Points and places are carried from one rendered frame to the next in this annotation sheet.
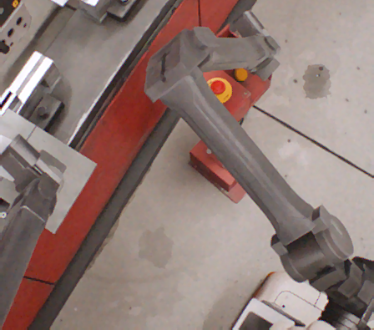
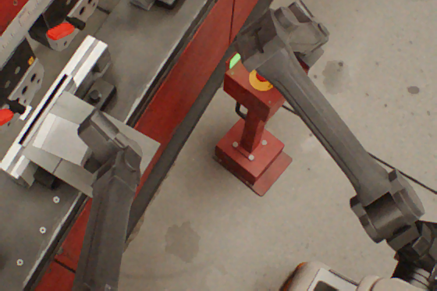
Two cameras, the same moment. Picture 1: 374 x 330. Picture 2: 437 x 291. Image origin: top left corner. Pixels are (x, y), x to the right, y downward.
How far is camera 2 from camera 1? 0.22 m
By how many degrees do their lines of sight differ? 6
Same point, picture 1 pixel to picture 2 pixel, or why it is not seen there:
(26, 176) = (107, 150)
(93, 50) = (143, 37)
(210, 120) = (302, 89)
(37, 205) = (126, 175)
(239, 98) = not seen: hidden behind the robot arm
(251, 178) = (337, 142)
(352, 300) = (424, 257)
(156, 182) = (181, 176)
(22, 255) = (120, 221)
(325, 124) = (346, 118)
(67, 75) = (117, 61)
